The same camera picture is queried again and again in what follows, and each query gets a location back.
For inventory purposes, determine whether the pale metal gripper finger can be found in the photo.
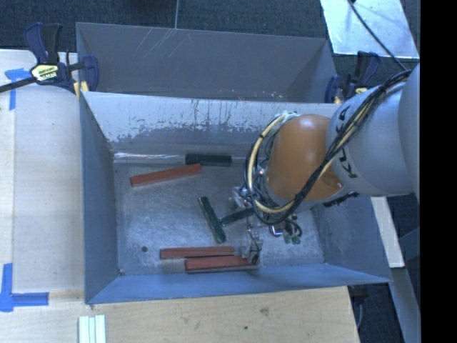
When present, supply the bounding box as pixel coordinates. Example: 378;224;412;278
231;186;250;209
246;227;264;265

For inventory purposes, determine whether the dark green flat block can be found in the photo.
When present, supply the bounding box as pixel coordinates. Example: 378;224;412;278
185;153;233;167
198;195;228;245
219;208;256;227

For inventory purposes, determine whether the red-brown flat block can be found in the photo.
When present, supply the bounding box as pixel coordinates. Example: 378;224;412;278
159;245;236;261
184;254;261;274
129;163;204;189

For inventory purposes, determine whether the grey metal bin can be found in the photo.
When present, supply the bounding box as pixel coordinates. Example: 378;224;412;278
75;21;394;305

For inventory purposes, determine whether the pale wood flat board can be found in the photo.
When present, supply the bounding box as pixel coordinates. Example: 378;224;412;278
11;86;87;295

